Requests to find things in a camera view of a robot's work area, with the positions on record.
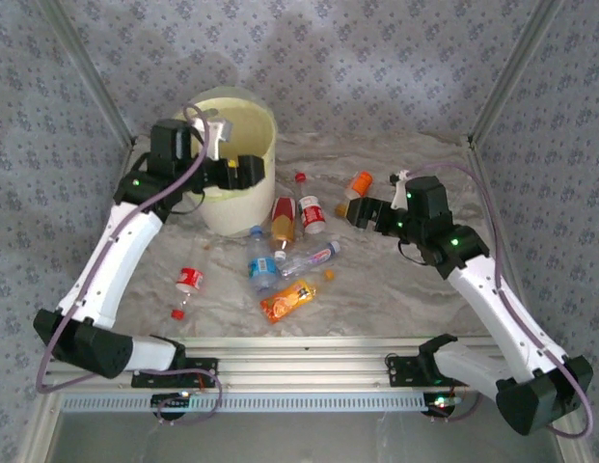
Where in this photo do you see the orange label bottle gold cap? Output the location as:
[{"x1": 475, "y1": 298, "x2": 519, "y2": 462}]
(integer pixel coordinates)
[{"x1": 335, "y1": 169, "x2": 375, "y2": 218}]

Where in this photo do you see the red white label water bottle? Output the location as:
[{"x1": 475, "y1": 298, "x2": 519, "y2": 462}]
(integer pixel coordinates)
[{"x1": 293, "y1": 172, "x2": 328, "y2": 236}]

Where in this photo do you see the brown red bottle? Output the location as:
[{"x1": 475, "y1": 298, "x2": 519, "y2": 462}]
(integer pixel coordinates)
[{"x1": 269, "y1": 195, "x2": 299, "y2": 245}]

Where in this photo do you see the clear bottle purple red label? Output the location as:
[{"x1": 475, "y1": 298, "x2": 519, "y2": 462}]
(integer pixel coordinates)
[{"x1": 278, "y1": 239, "x2": 342, "y2": 279}]

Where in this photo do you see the clear bottle blue cap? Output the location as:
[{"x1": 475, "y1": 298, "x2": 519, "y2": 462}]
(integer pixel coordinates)
[{"x1": 244, "y1": 225, "x2": 282, "y2": 296}]

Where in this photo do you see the orange juice bottle yellow cap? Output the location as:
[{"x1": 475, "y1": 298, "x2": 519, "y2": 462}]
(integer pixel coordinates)
[{"x1": 259, "y1": 268, "x2": 337, "y2": 325}]

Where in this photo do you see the white ribbed plastic bin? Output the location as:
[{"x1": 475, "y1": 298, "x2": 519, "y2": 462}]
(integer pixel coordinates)
[{"x1": 173, "y1": 85, "x2": 280, "y2": 238}]

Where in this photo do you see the clear bottle red cola label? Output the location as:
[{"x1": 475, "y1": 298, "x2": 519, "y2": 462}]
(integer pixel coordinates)
[{"x1": 171, "y1": 266, "x2": 206, "y2": 322}]

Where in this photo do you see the right controller board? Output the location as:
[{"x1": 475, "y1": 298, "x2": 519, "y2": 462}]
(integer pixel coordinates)
[{"x1": 422, "y1": 393, "x2": 462, "y2": 419}]

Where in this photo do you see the controller board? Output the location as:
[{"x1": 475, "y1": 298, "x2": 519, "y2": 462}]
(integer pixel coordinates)
[
  {"x1": 150, "y1": 391, "x2": 194, "y2": 409},
  {"x1": 422, "y1": 393, "x2": 462, "y2": 419}
]

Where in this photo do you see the left controller board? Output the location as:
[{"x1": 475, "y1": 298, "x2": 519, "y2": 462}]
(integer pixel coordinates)
[{"x1": 150, "y1": 391, "x2": 194, "y2": 409}]

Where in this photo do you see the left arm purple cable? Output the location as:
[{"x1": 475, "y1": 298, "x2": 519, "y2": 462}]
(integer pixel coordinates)
[{"x1": 36, "y1": 103, "x2": 224, "y2": 426}]

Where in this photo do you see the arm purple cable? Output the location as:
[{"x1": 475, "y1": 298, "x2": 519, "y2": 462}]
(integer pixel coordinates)
[
  {"x1": 407, "y1": 161, "x2": 595, "y2": 440},
  {"x1": 36, "y1": 103, "x2": 224, "y2": 426}
]

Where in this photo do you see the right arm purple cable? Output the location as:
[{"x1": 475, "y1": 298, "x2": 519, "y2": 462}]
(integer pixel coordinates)
[{"x1": 407, "y1": 161, "x2": 595, "y2": 440}]

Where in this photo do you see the left aluminium frame post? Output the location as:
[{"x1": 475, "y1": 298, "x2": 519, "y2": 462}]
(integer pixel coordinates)
[{"x1": 38, "y1": 0, "x2": 139, "y2": 149}]

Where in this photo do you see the aluminium frame post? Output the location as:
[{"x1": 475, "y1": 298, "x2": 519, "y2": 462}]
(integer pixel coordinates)
[
  {"x1": 467, "y1": 0, "x2": 563, "y2": 146},
  {"x1": 38, "y1": 0, "x2": 139, "y2": 149}
]

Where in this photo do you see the right aluminium frame post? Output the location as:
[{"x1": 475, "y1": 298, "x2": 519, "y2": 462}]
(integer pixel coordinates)
[{"x1": 467, "y1": 0, "x2": 563, "y2": 146}]

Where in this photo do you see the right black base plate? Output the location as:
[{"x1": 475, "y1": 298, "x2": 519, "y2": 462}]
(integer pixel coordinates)
[{"x1": 385, "y1": 354, "x2": 476, "y2": 388}]

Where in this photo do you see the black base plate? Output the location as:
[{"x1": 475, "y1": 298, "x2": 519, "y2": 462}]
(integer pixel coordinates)
[
  {"x1": 385, "y1": 354, "x2": 476, "y2": 388},
  {"x1": 130, "y1": 356, "x2": 219, "y2": 388}
]

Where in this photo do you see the aluminium mounting rail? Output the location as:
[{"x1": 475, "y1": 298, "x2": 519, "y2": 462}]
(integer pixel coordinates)
[{"x1": 41, "y1": 336, "x2": 503, "y2": 392}]

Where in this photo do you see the slotted grey cable duct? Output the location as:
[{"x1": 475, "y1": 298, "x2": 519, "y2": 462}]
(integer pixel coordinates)
[{"x1": 60, "y1": 393, "x2": 425, "y2": 415}]

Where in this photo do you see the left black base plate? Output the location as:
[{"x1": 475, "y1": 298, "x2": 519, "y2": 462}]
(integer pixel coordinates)
[{"x1": 130, "y1": 356, "x2": 219, "y2": 388}]

